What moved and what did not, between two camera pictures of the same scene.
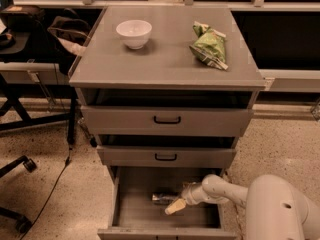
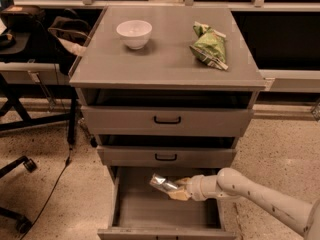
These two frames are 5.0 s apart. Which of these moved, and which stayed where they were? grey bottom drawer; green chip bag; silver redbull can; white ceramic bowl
Moved: silver redbull can
Stayed: grey bottom drawer; white ceramic bowl; green chip bag
